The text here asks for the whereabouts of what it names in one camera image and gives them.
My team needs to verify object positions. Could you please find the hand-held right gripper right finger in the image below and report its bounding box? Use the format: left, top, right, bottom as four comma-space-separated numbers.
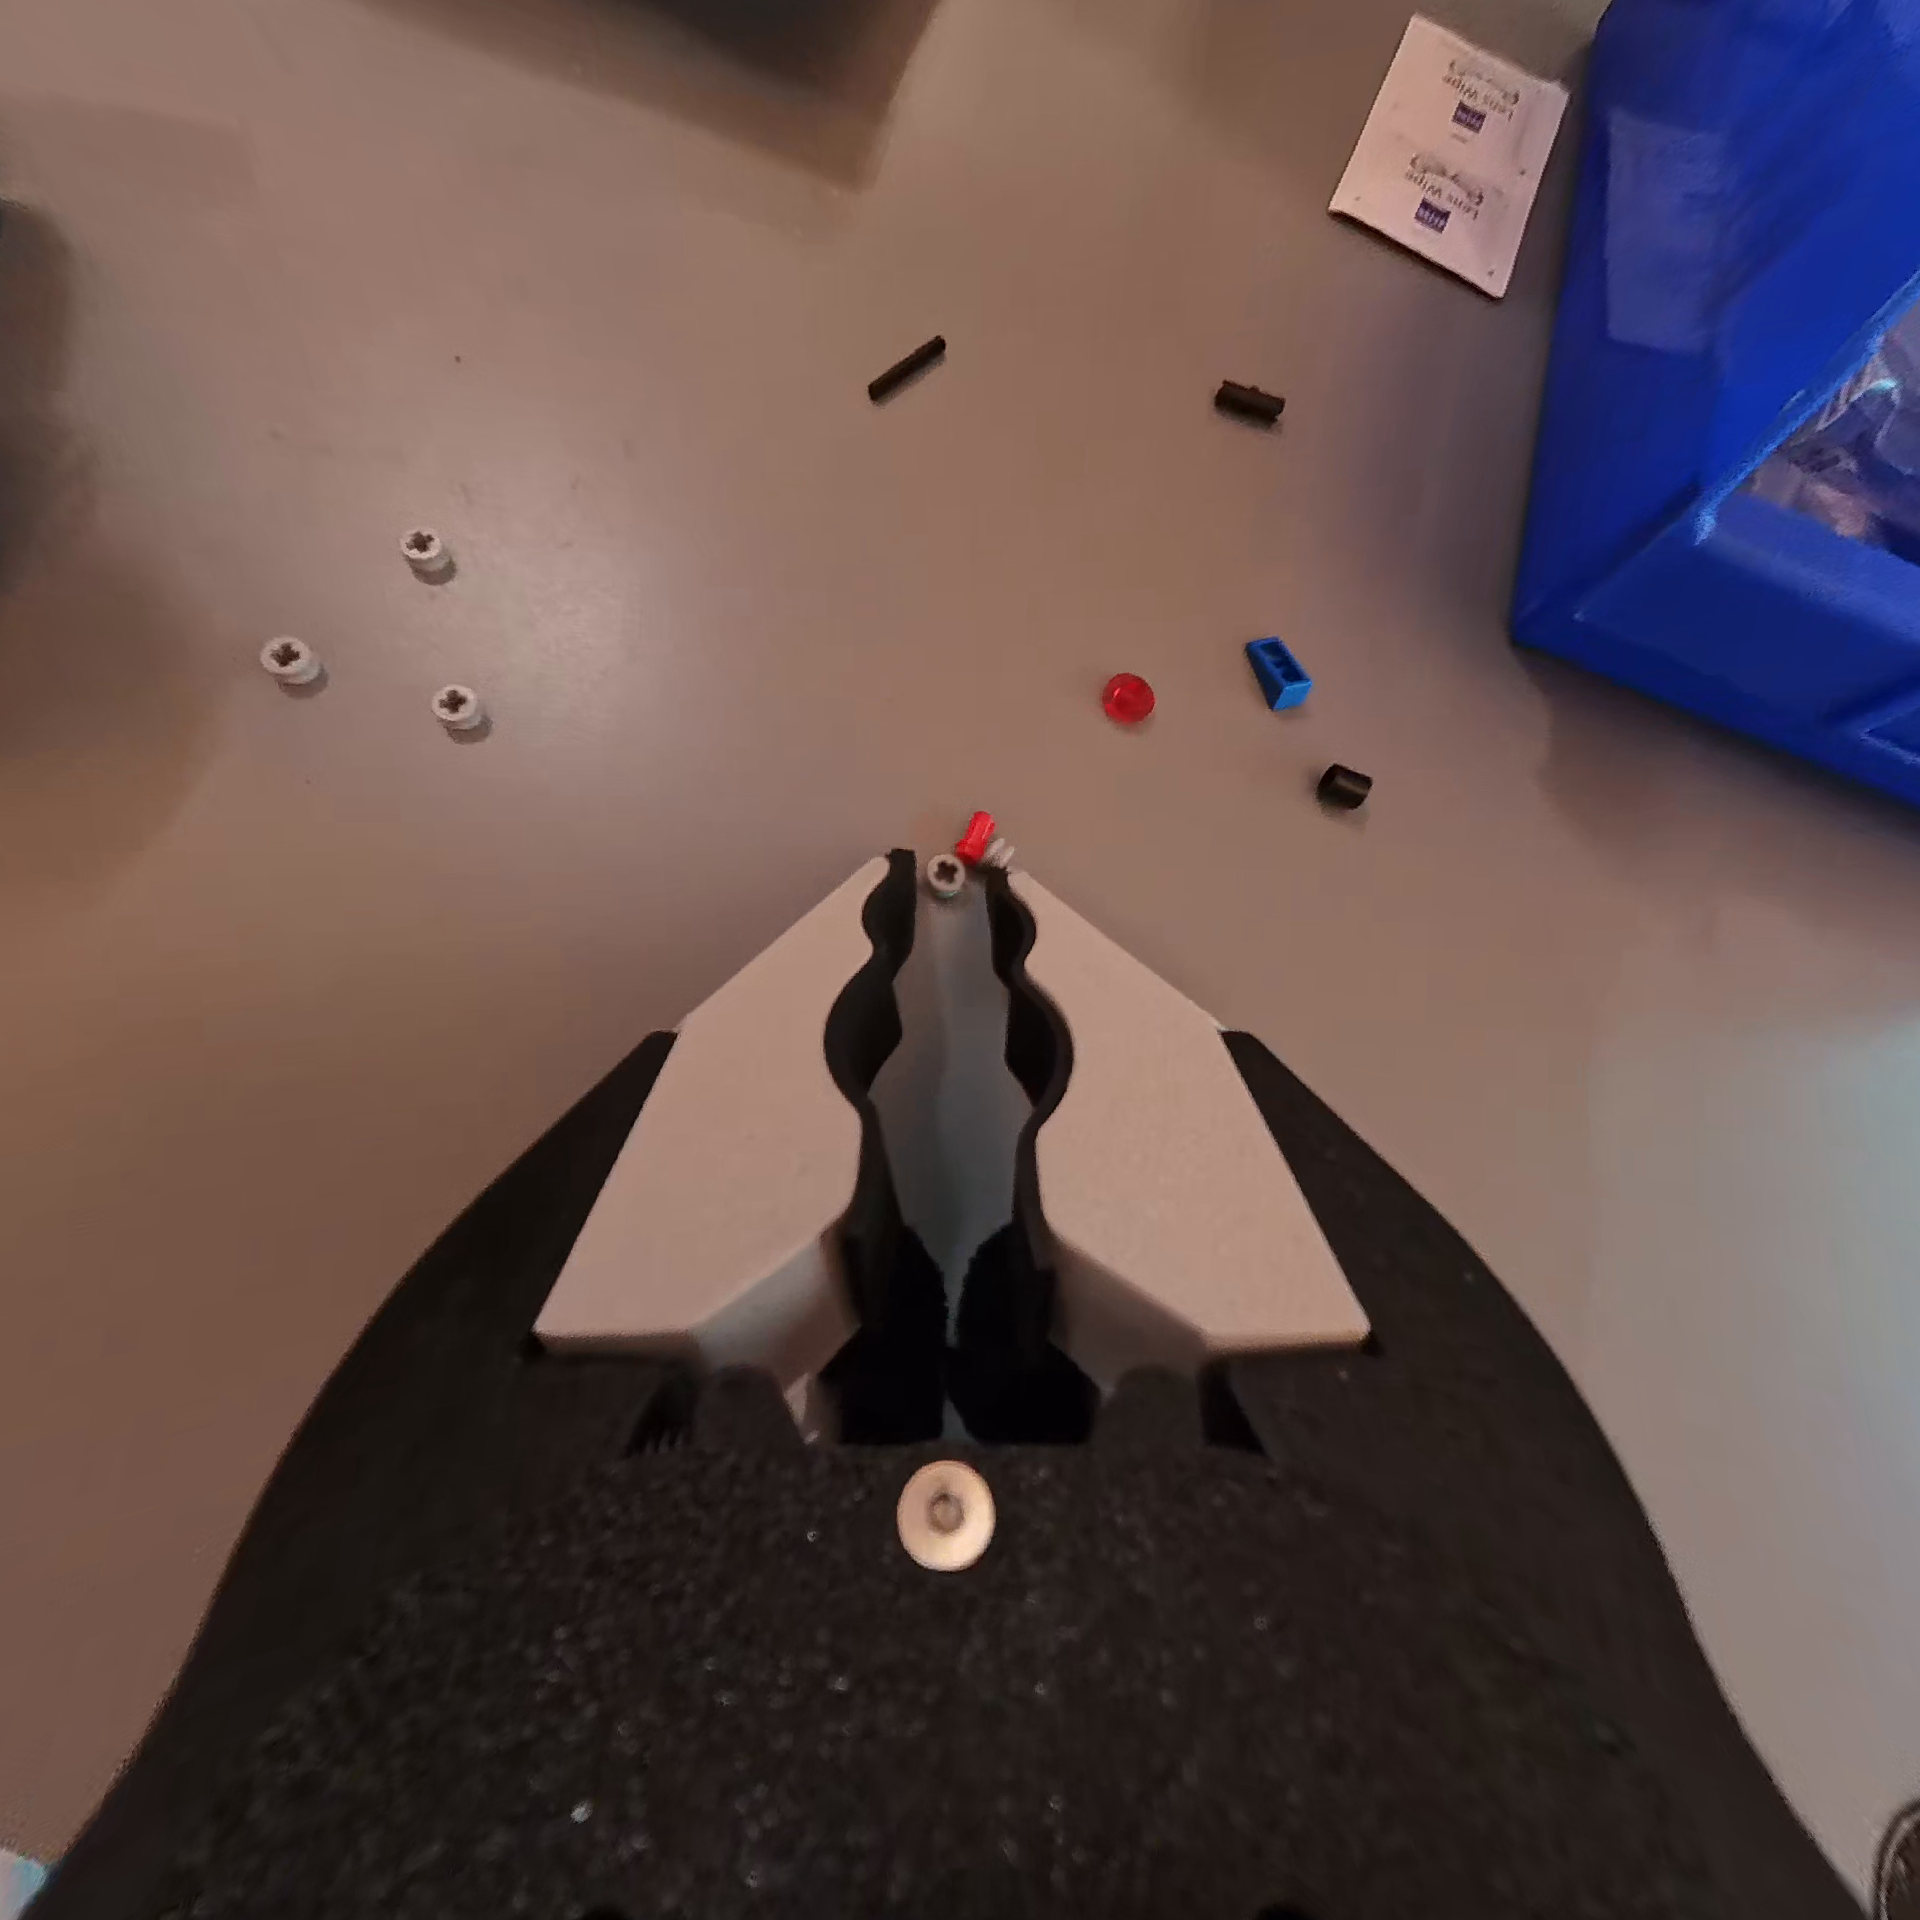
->
951, 869, 1370, 1442

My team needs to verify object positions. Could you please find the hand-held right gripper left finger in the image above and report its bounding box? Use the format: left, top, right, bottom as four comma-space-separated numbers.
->
534, 850, 949, 1444

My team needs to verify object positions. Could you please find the blue plastic bin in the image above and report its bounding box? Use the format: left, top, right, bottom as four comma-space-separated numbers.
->
1506, 0, 1920, 815

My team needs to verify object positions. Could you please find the clear plastic bag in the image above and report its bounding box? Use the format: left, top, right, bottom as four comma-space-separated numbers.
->
1746, 307, 1920, 568

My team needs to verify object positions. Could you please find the white lens wipe packet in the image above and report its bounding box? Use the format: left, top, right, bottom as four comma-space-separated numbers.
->
1326, 14, 1573, 302

